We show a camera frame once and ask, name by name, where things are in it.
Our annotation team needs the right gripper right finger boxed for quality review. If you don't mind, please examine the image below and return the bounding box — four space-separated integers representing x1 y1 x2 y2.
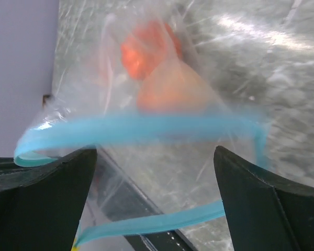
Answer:
214 146 314 251

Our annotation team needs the clear zip top bag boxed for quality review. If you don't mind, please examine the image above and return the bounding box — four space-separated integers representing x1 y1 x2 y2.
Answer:
14 1 266 246

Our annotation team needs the orange toy pumpkin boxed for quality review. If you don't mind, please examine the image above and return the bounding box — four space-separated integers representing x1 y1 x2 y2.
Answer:
120 21 183 80

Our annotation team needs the toy peach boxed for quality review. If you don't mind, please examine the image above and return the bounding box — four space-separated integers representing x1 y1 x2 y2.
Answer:
136 61 218 112

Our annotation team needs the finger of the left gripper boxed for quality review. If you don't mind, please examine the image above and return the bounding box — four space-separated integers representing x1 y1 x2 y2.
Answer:
0 157 60 193

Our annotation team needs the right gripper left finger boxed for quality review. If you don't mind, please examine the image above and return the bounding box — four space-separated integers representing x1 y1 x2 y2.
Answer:
0 150 97 250

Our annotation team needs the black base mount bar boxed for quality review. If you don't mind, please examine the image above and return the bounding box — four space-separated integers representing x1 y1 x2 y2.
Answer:
91 152 197 250

